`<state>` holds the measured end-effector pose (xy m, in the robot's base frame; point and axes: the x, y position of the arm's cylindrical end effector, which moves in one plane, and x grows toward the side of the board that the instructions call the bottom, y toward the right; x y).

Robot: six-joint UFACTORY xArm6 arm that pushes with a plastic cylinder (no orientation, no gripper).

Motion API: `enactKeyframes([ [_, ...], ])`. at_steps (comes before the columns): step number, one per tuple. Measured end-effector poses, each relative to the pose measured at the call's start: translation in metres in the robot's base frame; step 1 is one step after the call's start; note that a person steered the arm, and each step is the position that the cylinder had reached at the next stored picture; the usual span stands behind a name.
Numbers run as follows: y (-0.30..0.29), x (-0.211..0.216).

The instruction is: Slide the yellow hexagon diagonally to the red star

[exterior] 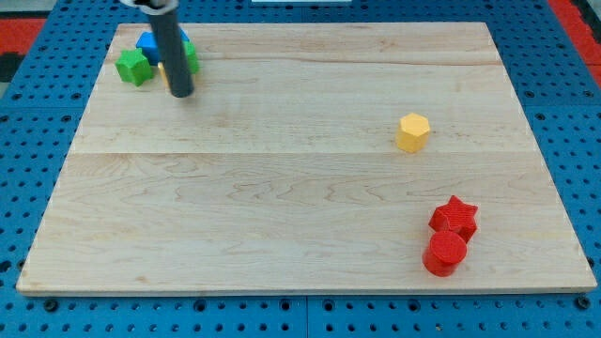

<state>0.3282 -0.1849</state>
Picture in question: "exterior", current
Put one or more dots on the yellow hexagon block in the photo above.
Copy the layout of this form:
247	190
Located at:
412	133

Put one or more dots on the red star block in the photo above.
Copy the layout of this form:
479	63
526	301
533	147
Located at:
455	216

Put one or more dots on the green star block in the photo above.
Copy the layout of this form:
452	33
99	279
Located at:
133	67

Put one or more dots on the wooden board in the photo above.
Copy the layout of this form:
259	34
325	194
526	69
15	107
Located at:
280	174

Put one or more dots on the green block behind rod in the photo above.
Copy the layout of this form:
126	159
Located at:
192	58

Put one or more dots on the red cylinder block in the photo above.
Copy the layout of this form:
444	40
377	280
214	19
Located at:
444	252

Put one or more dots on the yellow block behind rod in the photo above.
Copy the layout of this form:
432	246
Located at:
163	74

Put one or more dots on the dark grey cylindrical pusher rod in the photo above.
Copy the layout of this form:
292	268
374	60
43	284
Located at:
165	26

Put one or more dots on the blue block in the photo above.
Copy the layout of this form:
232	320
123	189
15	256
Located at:
151	50

